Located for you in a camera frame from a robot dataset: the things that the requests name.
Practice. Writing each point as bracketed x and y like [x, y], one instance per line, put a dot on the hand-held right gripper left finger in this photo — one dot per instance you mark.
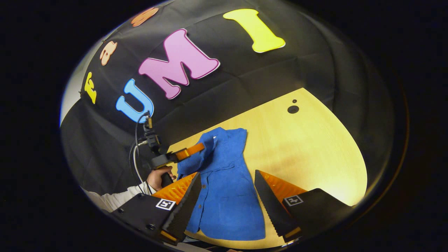
[185, 210]

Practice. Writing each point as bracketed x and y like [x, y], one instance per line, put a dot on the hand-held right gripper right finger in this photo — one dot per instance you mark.
[269, 203]

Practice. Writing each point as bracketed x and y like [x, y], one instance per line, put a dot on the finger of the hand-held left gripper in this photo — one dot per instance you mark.
[190, 151]

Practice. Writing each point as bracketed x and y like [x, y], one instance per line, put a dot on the blue button shirt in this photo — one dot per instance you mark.
[227, 196]

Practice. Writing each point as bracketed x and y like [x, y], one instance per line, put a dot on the black backdrop cloth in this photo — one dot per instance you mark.
[245, 80]

